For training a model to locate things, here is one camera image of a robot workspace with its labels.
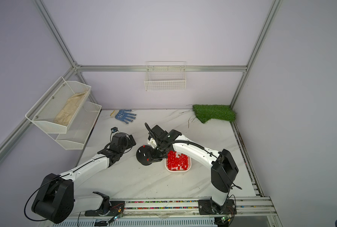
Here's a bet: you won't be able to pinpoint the beige cloth in shelf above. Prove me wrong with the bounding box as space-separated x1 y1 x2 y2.
53 92 87 126

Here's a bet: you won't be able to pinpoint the blue dotted work glove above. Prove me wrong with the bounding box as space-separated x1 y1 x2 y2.
110 109 136 124

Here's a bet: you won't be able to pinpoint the aluminium mounting rail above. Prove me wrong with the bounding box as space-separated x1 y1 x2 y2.
42 196 278 219

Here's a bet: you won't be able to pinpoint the upper white mesh shelf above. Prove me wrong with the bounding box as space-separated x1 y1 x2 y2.
25 77 91 134

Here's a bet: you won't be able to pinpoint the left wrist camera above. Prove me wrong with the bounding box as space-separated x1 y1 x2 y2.
111 127 119 134

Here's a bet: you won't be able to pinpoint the green artificial grass mat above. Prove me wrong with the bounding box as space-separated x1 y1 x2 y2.
192 104 236 124

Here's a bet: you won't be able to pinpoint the white mesh shelf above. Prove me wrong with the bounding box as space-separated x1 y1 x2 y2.
55 101 101 150
25 77 91 134

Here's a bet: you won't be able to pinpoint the lower white mesh shelf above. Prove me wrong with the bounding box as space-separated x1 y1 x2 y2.
55 101 101 150

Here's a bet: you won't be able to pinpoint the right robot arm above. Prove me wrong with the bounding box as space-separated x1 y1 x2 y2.
136 123 242 208

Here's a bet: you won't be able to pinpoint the white tray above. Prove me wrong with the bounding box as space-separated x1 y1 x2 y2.
164 142 192 173

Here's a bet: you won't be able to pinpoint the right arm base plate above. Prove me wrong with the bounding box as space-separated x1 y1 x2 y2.
198 199 237 215

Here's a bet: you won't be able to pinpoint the red sleeves pile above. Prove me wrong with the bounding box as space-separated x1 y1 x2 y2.
166 151 189 171

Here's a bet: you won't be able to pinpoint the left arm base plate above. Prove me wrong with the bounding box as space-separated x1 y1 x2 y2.
84 201 125 217

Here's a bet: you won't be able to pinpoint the white wire wall basket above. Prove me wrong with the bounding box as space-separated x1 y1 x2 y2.
144 61 186 91

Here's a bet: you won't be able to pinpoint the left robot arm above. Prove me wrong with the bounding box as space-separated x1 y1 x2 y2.
31 132 136 224

